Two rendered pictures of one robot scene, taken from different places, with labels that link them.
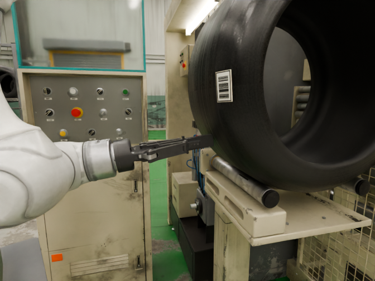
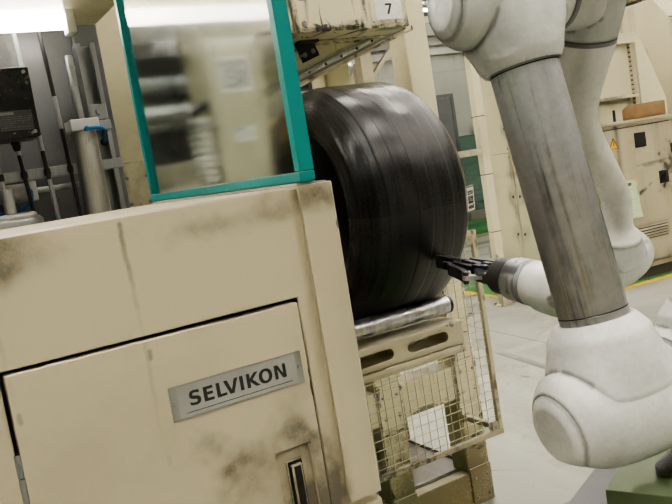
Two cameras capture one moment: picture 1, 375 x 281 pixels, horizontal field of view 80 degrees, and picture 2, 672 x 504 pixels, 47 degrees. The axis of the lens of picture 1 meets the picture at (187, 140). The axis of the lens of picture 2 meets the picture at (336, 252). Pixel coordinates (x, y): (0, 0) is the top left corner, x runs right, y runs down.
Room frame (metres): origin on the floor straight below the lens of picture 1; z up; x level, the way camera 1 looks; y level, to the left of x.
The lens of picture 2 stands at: (1.22, 1.57, 1.28)
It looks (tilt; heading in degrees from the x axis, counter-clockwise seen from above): 6 degrees down; 255
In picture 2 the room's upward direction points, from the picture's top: 9 degrees counter-clockwise
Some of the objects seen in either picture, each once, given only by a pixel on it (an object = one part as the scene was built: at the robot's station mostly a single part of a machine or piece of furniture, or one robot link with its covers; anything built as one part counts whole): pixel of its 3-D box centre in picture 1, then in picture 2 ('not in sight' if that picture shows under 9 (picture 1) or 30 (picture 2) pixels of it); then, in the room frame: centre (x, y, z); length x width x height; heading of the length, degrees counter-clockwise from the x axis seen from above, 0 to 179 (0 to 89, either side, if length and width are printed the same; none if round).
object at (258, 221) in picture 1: (235, 195); (393, 347); (0.66, -0.15, 0.83); 0.36 x 0.09 x 0.06; 14
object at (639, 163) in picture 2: not in sight; (616, 200); (-2.64, -3.93, 0.62); 0.91 x 0.58 x 1.25; 8
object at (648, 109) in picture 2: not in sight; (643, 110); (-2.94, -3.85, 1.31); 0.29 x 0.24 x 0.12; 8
